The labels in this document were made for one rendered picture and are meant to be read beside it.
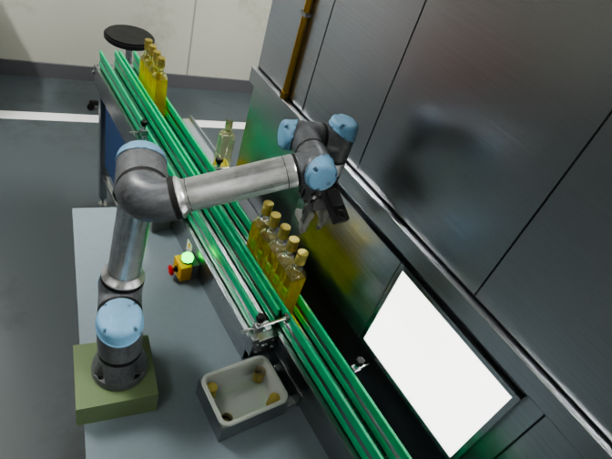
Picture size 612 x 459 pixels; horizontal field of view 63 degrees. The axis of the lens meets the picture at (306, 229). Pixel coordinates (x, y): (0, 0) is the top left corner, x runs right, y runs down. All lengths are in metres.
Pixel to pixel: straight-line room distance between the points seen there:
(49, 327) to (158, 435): 1.27
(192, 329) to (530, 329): 1.06
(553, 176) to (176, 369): 1.19
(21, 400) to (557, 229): 2.14
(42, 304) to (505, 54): 2.34
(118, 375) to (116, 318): 0.18
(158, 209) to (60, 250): 1.97
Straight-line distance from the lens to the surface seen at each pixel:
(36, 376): 2.56
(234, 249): 1.78
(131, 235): 1.31
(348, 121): 1.25
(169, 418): 1.58
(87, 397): 1.52
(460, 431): 1.42
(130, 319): 1.38
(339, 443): 1.53
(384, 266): 1.41
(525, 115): 1.12
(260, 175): 1.09
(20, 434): 2.44
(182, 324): 1.76
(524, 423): 1.31
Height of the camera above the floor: 2.16
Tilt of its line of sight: 39 degrees down
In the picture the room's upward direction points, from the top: 20 degrees clockwise
